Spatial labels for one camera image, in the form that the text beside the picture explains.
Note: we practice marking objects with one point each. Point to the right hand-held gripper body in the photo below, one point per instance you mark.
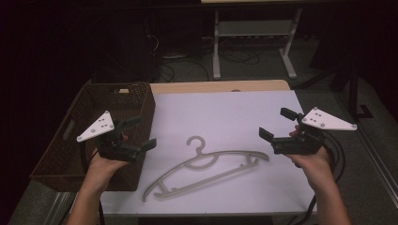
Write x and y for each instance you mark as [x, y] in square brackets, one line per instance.
[297, 146]

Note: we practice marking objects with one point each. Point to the aluminium rail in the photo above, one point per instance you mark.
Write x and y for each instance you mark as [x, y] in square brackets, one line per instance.
[378, 162]
[59, 207]

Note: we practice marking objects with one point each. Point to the grey plastic clothes hanger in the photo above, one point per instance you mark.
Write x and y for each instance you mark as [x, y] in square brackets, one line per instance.
[261, 155]

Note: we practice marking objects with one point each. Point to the person's right hand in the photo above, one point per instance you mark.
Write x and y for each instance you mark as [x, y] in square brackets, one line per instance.
[316, 168]

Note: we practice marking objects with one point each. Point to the white metal desk frame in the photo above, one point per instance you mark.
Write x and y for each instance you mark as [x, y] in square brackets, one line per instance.
[255, 28]

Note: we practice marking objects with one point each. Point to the white table mat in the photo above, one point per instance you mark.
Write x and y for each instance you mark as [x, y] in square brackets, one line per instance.
[225, 118]

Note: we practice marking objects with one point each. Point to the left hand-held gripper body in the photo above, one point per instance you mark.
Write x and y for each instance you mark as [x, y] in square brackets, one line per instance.
[119, 151]

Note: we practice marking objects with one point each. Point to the brown wicker basket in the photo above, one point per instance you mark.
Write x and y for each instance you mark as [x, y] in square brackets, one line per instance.
[62, 156]

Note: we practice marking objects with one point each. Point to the person's left hand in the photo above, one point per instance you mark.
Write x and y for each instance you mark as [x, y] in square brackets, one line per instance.
[101, 168]

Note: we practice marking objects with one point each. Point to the black metal stand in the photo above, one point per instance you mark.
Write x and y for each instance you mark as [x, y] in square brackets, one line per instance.
[353, 93]

